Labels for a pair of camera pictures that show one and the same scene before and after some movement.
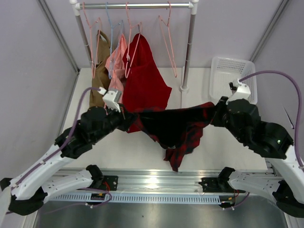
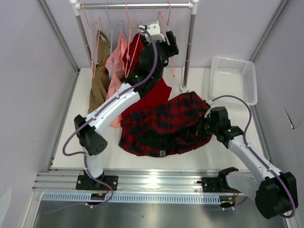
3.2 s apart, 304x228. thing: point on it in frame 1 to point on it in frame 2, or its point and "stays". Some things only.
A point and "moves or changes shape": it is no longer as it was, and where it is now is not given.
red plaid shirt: x=177 y=130 moves or changes shape
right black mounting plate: x=215 y=185 stays
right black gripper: x=219 y=108 to x=204 y=118
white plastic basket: x=223 y=70 stays
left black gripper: x=124 y=123 to x=172 y=50
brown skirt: x=99 y=77 stays
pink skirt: x=115 y=61 stays
